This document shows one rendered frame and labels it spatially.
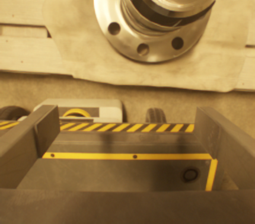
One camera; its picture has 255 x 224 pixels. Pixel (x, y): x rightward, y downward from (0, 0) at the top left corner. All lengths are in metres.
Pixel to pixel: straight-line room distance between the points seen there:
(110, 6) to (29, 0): 0.21
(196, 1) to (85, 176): 0.35
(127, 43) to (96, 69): 0.10
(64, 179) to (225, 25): 0.50
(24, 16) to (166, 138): 0.44
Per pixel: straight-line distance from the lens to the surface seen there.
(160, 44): 0.42
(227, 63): 0.52
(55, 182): 0.43
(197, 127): 0.16
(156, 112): 0.55
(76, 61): 0.47
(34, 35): 0.55
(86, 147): 0.36
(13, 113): 0.66
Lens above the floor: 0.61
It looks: 73 degrees down
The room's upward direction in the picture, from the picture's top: 177 degrees clockwise
